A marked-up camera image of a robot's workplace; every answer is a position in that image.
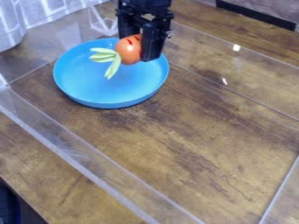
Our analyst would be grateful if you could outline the orange toy carrot green leaves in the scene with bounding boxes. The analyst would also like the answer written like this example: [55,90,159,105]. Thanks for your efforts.
[88,34,143,80]

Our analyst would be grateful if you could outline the dark wooden furniture edge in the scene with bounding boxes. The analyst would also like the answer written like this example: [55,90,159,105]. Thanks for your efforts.
[217,0,297,32]

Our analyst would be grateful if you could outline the clear acrylic enclosure wall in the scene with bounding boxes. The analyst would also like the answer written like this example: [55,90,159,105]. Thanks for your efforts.
[0,3,299,224]

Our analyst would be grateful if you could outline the blue round plastic tray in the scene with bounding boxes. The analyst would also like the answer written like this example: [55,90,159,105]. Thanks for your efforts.
[52,38,170,109]

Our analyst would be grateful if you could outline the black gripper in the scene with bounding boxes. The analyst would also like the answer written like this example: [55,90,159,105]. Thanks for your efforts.
[116,0,174,62]

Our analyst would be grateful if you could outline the white grey checked curtain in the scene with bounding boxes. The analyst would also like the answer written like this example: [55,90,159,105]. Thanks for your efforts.
[0,0,110,53]

